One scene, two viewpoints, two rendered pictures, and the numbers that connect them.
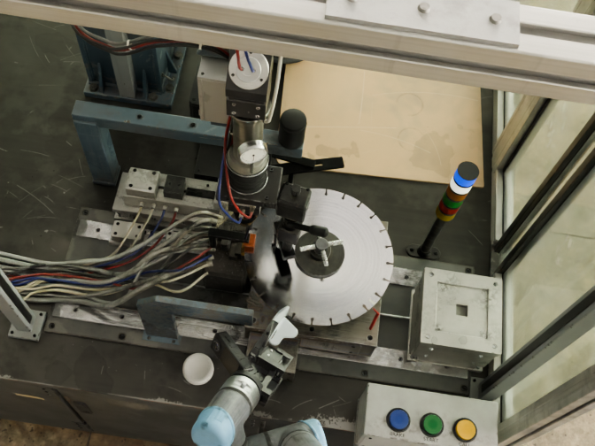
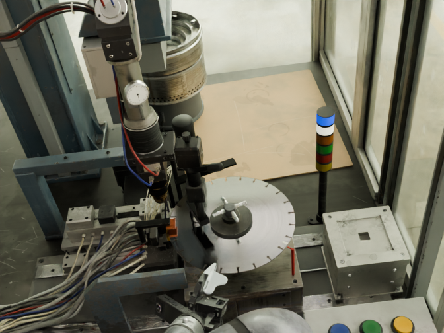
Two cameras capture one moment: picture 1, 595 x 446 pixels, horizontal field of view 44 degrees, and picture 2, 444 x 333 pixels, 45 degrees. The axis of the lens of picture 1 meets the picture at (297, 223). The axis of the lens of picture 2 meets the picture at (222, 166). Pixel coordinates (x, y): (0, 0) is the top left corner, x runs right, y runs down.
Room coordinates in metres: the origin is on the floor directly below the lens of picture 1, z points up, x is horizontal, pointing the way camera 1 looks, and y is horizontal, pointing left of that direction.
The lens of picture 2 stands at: (-0.25, -0.09, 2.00)
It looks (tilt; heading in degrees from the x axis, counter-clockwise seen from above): 42 degrees down; 2
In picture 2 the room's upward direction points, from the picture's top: 8 degrees counter-clockwise
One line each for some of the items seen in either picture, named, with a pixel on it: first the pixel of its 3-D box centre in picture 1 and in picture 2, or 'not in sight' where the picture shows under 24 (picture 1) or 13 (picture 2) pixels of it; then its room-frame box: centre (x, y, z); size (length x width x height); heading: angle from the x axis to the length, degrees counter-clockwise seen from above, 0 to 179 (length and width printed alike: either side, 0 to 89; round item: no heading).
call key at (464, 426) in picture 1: (465, 430); (402, 326); (0.36, -0.41, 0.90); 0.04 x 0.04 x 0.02
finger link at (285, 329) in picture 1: (284, 327); (215, 278); (0.50, -0.01, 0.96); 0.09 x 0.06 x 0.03; 159
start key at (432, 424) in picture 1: (431, 425); (370, 330); (0.36, -0.34, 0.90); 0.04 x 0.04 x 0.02
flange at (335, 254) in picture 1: (320, 251); (230, 217); (0.68, -0.06, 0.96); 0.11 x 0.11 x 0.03
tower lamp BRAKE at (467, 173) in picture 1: (466, 174); (325, 116); (0.82, -0.33, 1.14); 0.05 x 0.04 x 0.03; 1
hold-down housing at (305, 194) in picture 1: (291, 213); (191, 168); (0.65, 0.01, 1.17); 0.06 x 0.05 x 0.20; 82
